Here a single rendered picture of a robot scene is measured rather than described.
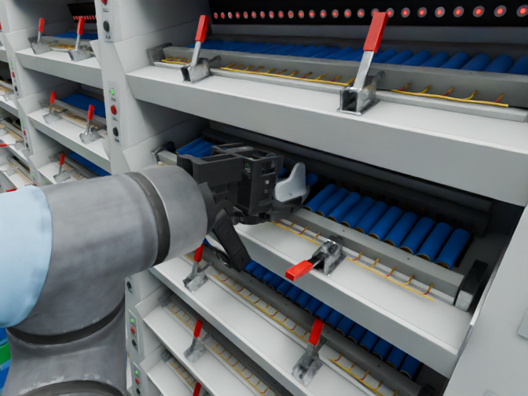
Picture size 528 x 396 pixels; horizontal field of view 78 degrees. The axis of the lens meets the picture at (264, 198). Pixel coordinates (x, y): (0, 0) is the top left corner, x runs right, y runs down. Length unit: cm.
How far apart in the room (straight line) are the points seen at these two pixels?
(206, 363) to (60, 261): 57
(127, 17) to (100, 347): 53
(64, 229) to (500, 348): 35
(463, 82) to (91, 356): 40
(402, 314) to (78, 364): 30
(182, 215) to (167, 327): 59
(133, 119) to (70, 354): 47
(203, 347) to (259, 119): 54
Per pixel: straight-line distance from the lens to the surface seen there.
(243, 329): 59
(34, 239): 26
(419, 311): 39
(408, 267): 40
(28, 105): 135
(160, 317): 89
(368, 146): 34
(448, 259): 42
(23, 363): 34
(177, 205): 29
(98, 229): 26
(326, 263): 40
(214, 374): 77
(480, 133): 32
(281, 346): 57
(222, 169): 34
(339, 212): 46
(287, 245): 45
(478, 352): 37
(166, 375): 102
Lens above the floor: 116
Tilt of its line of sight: 23 degrees down
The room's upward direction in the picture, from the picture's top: 6 degrees clockwise
